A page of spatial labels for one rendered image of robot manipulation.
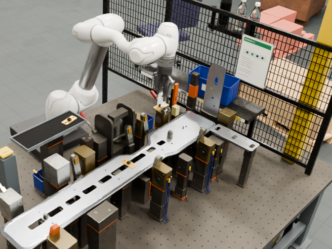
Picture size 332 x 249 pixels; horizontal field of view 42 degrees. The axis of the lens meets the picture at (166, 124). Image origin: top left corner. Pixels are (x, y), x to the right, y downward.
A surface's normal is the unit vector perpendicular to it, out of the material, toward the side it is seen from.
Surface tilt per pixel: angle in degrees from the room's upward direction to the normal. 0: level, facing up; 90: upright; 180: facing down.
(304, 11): 90
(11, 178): 90
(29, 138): 0
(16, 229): 0
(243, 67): 90
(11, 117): 0
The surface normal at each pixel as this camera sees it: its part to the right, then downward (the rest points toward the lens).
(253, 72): -0.63, 0.39
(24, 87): 0.09, -0.82
